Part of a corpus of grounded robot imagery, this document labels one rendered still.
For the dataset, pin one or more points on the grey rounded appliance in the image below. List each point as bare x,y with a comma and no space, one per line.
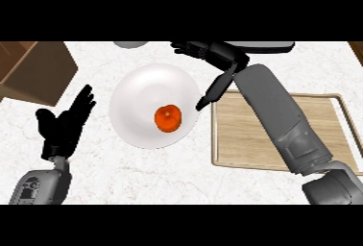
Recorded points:
265,46

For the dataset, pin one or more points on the orange squash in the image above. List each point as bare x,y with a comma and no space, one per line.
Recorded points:
169,118

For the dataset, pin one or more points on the pale wooden tray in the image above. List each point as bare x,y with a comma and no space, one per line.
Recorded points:
245,134

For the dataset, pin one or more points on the small grey round object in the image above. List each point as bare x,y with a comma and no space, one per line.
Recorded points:
132,44

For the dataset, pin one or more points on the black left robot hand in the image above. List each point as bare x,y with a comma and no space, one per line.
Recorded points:
64,126

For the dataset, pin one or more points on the brown wooden panel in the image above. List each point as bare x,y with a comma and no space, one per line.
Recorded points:
358,51

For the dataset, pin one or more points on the white round plate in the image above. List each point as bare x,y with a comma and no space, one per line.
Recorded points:
154,105

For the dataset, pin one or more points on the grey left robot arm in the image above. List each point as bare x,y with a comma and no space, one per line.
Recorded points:
42,184

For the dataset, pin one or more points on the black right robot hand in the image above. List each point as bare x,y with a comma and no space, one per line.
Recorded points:
219,59

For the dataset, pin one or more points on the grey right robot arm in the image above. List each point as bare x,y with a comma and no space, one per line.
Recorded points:
293,134

